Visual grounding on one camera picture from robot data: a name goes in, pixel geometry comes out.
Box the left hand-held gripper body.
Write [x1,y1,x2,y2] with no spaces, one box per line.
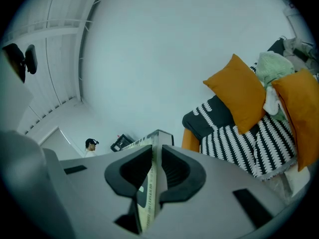
[0,50,34,134]

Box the orange throw pillow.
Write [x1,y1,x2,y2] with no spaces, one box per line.
[202,53,267,135]
[271,68,319,172]

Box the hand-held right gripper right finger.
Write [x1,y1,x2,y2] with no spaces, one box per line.
[159,145,207,204]

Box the pile of grey black clothes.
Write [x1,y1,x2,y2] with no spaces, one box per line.
[267,35,319,72]

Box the black box with red top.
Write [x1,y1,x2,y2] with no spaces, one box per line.
[110,133,136,153]

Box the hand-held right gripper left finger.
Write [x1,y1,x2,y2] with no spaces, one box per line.
[104,144,153,199]

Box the cream-spined book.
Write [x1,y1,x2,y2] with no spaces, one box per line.
[120,129,175,234]

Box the white cloth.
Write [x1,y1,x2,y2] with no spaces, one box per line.
[263,86,281,116]

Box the black white patterned blanket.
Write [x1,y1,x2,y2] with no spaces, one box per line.
[182,95,298,182]

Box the light green knitted cloth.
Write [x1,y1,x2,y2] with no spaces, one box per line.
[255,51,296,121]

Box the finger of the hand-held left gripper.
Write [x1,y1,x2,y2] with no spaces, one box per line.
[1,43,26,84]
[25,44,38,75]

